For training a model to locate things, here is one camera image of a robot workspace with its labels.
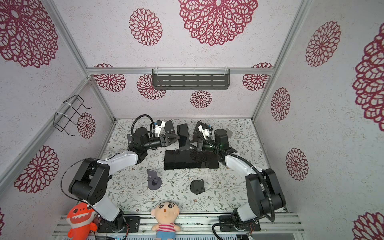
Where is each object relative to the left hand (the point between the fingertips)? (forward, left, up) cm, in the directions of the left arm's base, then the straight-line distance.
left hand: (177, 139), depth 81 cm
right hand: (-2, -6, 0) cm, 6 cm away
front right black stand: (-20, -10, -15) cm, 27 cm away
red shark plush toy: (-35, +44, -12) cm, 58 cm away
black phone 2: (-1, +7, -20) cm, 22 cm away
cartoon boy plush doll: (-34, +5, -11) cm, 36 cm away
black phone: (+3, -3, -5) cm, 7 cm away
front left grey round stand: (-16, +14, -18) cm, 28 cm away
